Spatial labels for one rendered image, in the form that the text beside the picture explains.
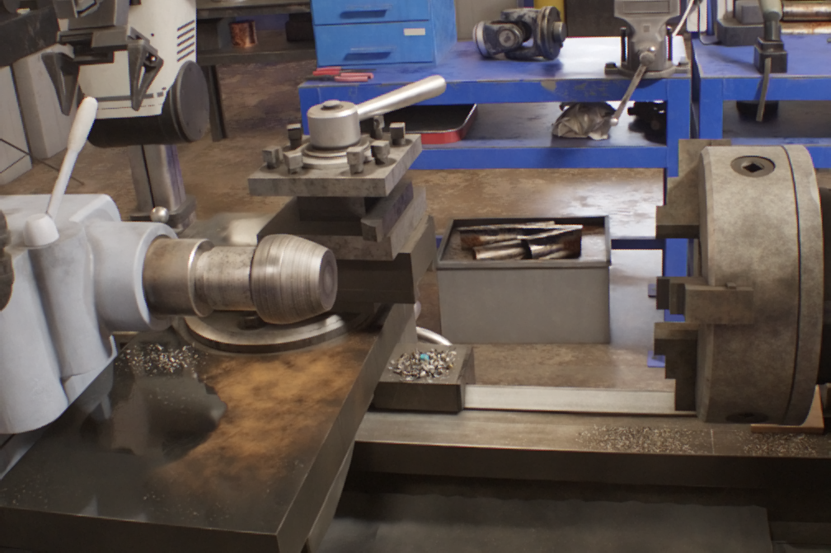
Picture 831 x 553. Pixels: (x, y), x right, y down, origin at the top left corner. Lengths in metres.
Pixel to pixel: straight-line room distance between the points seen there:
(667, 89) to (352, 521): 1.70
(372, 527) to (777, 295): 0.62
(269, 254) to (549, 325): 2.15
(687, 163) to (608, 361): 2.04
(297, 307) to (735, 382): 0.41
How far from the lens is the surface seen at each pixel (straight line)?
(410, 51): 2.88
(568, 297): 2.99
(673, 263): 2.81
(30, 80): 5.78
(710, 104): 2.66
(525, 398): 1.21
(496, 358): 3.00
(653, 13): 2.49
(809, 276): 0.80
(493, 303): 3.02
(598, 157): 2.70
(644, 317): 3.22
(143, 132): 1.87
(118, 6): 1.28
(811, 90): 2.68
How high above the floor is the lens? 1.48
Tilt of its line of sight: 24 degrees down
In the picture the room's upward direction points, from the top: 5 degrees counter-clockwise
